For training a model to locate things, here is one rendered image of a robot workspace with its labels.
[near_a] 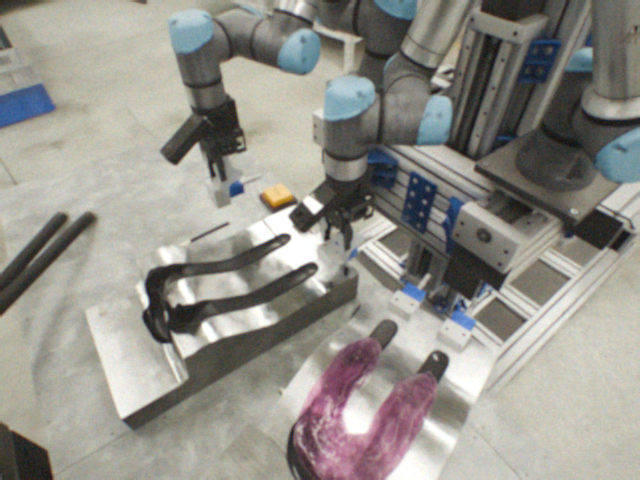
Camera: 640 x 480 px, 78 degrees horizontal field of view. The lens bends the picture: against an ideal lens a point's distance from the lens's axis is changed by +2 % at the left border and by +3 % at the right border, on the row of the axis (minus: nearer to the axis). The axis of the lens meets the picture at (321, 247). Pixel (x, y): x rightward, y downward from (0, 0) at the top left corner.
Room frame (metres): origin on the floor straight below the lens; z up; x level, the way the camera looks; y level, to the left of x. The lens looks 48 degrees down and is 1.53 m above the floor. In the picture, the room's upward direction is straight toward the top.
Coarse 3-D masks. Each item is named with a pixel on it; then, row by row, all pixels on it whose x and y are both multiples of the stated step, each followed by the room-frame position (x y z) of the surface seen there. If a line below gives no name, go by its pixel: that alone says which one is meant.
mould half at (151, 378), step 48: (240, 240) 0.61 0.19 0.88; (144, 288) 0.49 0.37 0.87; (192, 288) 0.44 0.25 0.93; (240, 288) 0.47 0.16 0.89; (336, 288) 0.48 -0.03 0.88; (96, 336) 0.38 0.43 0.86; (144, 336) 0.38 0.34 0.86; (192, 336) 0.34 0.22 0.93; (240, 336) 0.36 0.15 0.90; (288, 336) 0.41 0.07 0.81; (144, 384) 0.29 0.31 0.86; (192, 384) 0.30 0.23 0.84
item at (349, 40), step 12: (240, 0) 4.58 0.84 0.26; (252, 0) 4.59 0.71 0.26; (264, 0) 4.29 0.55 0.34; (420, 0) 4.21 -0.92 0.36; (264, 12) 4.27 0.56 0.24; (336, 36) 3.62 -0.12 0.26; (348, 36) 3.50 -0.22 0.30; (348, 48) 3.50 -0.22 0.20; (348, 60) 3.50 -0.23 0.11; (348, 72) 3.49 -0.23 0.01
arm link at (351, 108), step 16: (336, 80) 0.58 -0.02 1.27; (352, 80) 0.58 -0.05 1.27; (368, 80) 0.58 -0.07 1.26; (336, 96) 0.54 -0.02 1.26; (352, 96) 0.54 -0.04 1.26; (368, 96) 0.54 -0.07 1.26; (336, 112) 0.54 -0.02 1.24; (352, 112) 0.53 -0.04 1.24; (368, 112) 0.54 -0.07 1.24; (336, 128) 0.54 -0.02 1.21; (352, 128) 0.53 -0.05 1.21; (368, 128) 0.53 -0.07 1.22; (336, 144) 0.54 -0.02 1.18; (352, 144) 0.53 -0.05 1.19; (368, 144) 0.56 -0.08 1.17
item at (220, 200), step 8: (256, 176) 0.78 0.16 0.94; (208, 184) 0.72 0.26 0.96; (216, 184) 0.72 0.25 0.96; (232, 184) 0.74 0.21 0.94; (240, 184) 0.74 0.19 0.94; (208, 192) 0.73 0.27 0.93; (216, 192) 0.70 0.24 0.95; (232, 192) 0.72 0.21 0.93; (240, 192) 0.73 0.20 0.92; (216, 200) 0.70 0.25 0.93; (224, 200) 0.71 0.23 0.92
